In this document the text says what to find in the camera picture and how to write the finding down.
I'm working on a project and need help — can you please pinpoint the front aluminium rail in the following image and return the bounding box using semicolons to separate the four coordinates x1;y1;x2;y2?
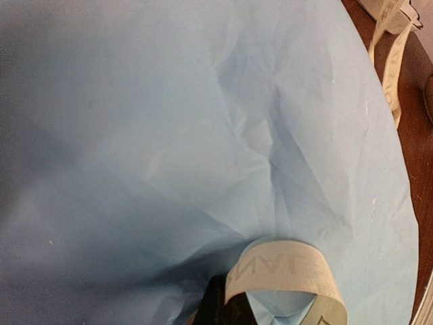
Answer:
410;273;432;325

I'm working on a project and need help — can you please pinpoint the beige printed ribbon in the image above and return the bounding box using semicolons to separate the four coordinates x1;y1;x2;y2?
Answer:
225;1;418;324

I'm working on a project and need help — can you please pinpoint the blue wrapping paper sheet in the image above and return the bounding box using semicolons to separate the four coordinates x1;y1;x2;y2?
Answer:
1;1;418;324

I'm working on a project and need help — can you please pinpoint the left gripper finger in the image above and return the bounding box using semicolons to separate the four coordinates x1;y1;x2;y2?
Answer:
189;274;257;325

